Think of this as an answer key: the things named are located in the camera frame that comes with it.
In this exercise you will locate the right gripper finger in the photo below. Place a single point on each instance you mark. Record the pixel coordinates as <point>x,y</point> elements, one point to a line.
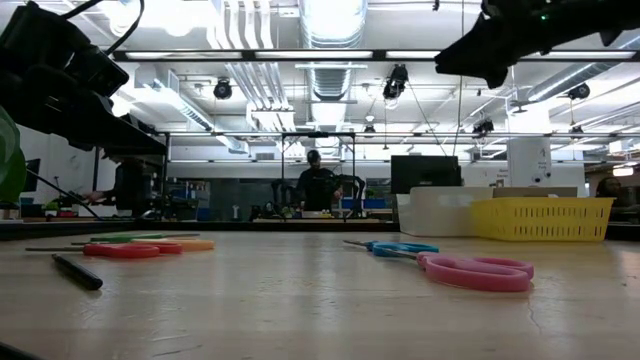
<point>470,62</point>
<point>467,45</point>

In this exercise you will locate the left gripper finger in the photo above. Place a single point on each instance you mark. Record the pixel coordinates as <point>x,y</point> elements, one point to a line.
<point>125,129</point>
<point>135,147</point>

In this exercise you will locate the blue scissors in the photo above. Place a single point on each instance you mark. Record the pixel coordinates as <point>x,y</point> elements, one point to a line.
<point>402,248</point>

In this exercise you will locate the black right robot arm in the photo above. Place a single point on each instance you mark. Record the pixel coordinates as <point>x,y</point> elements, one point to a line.
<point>590,20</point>

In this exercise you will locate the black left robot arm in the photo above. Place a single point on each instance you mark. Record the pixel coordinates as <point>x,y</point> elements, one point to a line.
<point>22,55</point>

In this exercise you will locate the person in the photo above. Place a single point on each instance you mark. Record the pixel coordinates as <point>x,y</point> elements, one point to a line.
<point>611,189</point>
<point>317,187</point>
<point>131,185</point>

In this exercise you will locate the black ceiling spotlight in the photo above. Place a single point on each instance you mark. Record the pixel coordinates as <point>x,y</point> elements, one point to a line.
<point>483,126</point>
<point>579,91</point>
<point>222,90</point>

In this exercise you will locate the green leafy plant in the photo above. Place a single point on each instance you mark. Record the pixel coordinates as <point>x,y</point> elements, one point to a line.
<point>11,170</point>

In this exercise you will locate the green scissors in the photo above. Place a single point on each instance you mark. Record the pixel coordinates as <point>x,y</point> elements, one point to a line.
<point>125,237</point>

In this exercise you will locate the red scissors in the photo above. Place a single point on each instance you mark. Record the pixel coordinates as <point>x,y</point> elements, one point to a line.
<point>120,250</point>

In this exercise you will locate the white column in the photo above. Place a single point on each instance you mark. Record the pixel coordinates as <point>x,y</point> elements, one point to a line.
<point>525,160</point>

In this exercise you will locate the orange scissors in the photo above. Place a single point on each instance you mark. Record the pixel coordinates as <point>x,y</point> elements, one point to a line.
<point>197,245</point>

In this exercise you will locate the black background monitor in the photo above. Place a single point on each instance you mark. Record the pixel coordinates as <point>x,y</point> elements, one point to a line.
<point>425,175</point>

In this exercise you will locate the white plastic bin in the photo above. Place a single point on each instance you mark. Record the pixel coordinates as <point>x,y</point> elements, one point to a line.
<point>425,220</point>

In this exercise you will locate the yellow plastic basket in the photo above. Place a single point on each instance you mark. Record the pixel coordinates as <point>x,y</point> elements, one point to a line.
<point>542,220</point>

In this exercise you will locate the pink scissors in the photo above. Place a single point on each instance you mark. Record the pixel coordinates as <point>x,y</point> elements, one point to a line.
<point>475,275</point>

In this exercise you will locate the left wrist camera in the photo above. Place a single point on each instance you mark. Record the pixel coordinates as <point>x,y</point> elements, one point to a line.
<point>97,70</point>

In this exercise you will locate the black overhead camera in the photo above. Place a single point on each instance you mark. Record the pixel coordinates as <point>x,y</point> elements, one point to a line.
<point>397,77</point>

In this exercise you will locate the background black station frame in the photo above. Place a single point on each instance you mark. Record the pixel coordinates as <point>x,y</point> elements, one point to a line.
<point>320,134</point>

